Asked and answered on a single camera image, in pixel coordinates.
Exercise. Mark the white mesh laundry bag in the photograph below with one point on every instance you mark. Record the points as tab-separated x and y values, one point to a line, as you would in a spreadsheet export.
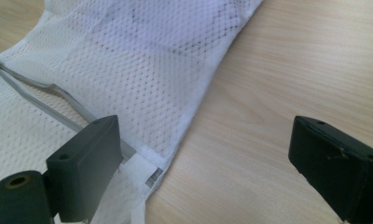
138	68

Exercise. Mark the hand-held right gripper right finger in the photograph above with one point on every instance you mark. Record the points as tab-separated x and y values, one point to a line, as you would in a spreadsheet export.
337	168

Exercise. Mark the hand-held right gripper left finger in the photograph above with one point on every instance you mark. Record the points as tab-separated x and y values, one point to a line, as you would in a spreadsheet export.
82	168

